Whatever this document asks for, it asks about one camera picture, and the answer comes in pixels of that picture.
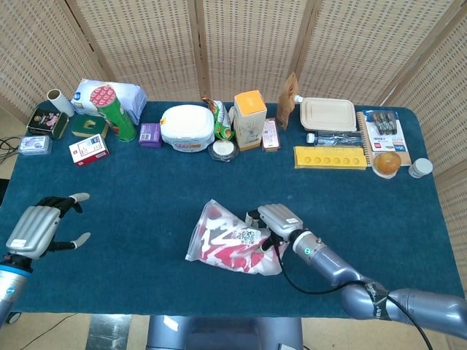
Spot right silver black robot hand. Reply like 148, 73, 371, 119
244, 203, 304, 252

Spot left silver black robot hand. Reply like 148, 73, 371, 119
5, 192, 91, 260

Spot red white printed garment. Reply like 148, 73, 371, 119
193, 211, 282, 274

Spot translucent zip bag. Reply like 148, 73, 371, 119
185, 198, 284, 276

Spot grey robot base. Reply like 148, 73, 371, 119
145, 315, 304, 350

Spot green snack packet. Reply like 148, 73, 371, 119
201, 96, 235, 141

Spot white blue snack bag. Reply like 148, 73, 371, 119
71, 78, 148, 126

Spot yellow ice tray mould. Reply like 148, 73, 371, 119
293, 145, 368, 171

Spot clear blue-label packet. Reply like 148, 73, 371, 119
18, 135, 53, 157

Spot small pink box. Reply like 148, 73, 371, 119
261, 117, 282, 152

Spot red white carton box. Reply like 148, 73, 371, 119
69, 133, 110, 168

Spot clear plastic water bottle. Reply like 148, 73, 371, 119
306, 131, 366, 147

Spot dark green tin box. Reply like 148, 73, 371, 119
26, 108, 70, 140

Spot tall beige orange carton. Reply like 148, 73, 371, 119
233, 90, 269, 152

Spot green yellow sponge box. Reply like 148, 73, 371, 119
71, 114, 109, 139

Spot blue carpet table cover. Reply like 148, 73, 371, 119
0, 100, 464, 322

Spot beige lidded lunch container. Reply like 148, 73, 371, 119
299, 97, 358, 133

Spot brown spout pouch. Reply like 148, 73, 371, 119
276, 71, 304, 131

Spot orange jelly cup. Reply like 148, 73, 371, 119
371, 151, 402, 179

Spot white paper roll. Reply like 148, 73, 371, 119
46, 88, 75, 117

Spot metal table foot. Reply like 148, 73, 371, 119
86, 314, 132, 350

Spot white wet wipes tub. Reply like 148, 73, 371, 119
160, 104, 216, 152

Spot white blister pack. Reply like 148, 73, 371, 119
366, 110, 409, 153

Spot green chips can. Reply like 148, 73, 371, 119
90, 84, 137, 143

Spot kraft spiral notebook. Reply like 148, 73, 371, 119
355, 110, 412, 168

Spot small purple box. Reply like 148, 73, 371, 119
139, 122, 163, 149

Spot small white jar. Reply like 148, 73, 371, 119
408, 157, 434, 179

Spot woven folding screen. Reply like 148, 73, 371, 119
0, 0, 467, 285

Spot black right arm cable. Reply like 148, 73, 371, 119
276, 236, 436, 350

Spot black floor cables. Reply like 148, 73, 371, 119
0, 136, 23, 165

